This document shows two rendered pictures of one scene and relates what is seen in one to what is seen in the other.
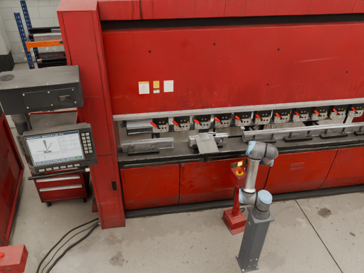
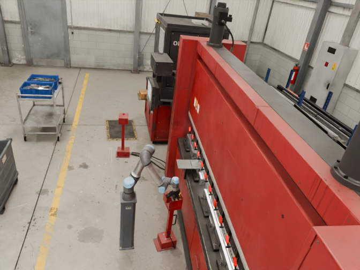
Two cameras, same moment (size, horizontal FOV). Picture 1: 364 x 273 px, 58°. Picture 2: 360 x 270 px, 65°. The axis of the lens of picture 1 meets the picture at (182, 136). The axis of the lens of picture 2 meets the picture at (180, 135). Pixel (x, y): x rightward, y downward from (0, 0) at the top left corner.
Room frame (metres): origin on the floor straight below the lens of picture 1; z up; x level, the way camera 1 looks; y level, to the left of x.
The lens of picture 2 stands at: (2.21, -3.05, 2.96)
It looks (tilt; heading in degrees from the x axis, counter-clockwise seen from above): 29 degrees down; 89
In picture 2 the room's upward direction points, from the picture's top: 8 degrees clockwise
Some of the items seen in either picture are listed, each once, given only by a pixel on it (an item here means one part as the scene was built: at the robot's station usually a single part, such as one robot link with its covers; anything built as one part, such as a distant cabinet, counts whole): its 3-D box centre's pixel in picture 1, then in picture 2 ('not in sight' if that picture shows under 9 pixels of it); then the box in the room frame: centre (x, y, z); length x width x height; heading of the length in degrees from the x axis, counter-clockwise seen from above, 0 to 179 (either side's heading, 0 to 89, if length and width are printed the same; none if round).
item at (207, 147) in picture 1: (206, 143); (187, 164); (2.42, -0.24, 1.00); 0.26 x 0.18 x 0.01; 10
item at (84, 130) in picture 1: (62, 145); (153, 92); (1.82, 0.87, 1.42); 0.45 x 0.12 x 0.36; 106
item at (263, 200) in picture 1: (263, 199); (128, 184); (1.79, -0.68, 0.94); 0.13 x 0.12 x 0.14; 78
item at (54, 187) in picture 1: (60, 161); not in sight; (2.64, 1.33, 0.50); 0.50 x 0.50 x 1.00; 10
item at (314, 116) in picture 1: (318, 110); (229, 229); (2.77, -1.37, 1.18); 0.15 x 0.09 x 0.17; 100
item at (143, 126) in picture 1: (233, 119); not in sight; (2.92, -0.55, 0.93); 2.30 x 0.14 x 0.10; 100
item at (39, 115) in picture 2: not in sight; (43, 109); (-0.33, 1.75, 0.47); 0.90 x 0.66 x 0.95; 104
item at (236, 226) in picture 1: (235, 220); (164, 240); (2.26, -0.61, 0.06); 0.25 x 0.20 x 0.12; 23
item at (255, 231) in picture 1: (253, 240); (127, 221); (1.79, -0.68, 0.39); 0.18 x 0.18 x 0.77; 14
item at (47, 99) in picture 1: (52, 128); (158, 85); (1.89, 0.94, 1.53); 0.51 x 0.25 x 0.85; 106
